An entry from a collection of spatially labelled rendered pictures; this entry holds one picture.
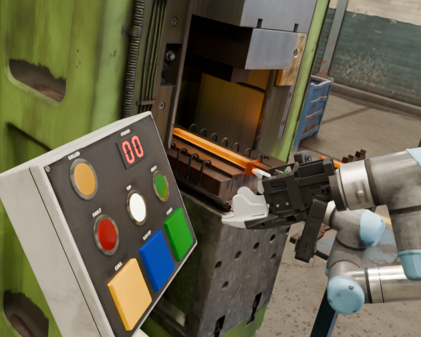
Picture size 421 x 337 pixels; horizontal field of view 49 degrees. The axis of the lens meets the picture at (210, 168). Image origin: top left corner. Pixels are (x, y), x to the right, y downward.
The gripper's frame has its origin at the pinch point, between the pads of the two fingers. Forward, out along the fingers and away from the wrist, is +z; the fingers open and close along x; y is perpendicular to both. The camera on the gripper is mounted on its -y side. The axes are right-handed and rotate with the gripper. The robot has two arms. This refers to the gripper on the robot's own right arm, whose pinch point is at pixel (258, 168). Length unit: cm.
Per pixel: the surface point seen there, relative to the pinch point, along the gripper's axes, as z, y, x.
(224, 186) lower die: 2.7, 4.4, -10.5
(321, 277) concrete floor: 21, 101, 129
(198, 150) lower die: 19.7, 1.4, -3.2
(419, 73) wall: 180, 30, 732
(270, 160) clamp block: 6.0, 2.5, 15.2
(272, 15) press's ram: 2.3, -39.4, -6.0
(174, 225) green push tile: -13.3, -2.4, -45.7
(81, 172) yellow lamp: -13, -17, -66
